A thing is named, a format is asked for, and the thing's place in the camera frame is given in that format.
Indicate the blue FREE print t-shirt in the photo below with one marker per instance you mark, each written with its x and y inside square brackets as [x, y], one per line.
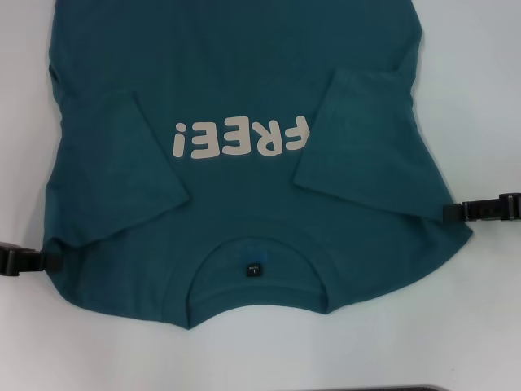
[244, 203]

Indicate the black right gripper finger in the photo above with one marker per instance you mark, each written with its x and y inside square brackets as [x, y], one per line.
[484, 209]

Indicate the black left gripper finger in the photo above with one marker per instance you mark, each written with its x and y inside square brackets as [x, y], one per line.
[28, 260]

